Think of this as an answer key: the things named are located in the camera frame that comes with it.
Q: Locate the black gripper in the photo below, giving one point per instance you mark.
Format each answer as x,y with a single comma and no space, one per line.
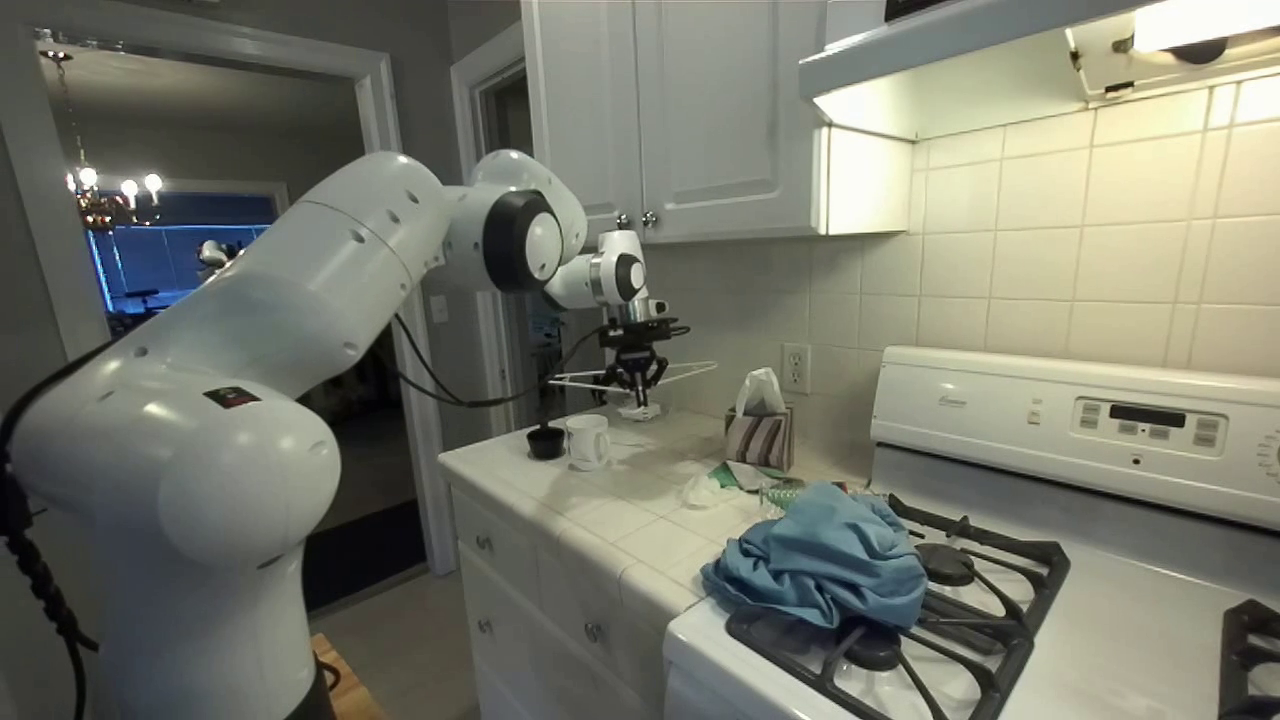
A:
640,344

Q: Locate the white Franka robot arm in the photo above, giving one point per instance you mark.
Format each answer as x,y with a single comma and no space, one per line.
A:
203,443

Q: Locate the chrome round cabinet knob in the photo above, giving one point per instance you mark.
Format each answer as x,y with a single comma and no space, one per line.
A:
648,218
624,222

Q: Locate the white lower kitchen cabinet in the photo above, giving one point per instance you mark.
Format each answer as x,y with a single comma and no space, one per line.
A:
534,613

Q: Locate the white upper cabinet body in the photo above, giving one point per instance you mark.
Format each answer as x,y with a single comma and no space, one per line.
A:
865,183

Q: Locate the white mug blue flowers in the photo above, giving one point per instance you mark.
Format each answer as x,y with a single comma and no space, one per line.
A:
587,443

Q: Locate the crumpled clear plastic wrap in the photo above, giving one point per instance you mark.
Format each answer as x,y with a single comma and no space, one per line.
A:
698,497

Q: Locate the green cleaning cloth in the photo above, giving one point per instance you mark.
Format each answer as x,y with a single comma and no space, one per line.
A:
745,481

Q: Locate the small drawer knob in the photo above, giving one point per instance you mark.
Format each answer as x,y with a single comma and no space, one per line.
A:
482,540
482,627
592,629

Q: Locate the blue cloth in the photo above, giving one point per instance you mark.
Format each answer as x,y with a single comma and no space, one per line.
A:
822,561

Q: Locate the wooden board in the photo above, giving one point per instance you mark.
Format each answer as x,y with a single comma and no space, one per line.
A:
351,684

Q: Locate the white gas stove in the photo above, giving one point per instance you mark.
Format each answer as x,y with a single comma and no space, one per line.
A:
1064,425

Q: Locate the white range hood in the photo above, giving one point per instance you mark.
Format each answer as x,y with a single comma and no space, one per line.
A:
961,55

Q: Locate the blue glowing screen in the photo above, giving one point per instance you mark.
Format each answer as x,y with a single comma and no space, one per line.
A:
146,260

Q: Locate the lit chandelier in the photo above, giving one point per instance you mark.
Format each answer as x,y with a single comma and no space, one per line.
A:
119,194

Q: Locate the black hood lamp socket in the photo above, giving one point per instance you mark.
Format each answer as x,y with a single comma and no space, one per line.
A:
1196,55

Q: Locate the white wall outlet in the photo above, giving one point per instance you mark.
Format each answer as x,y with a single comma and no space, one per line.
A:
797,368

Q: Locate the white door frame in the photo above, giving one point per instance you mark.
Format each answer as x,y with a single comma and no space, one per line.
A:
382,92

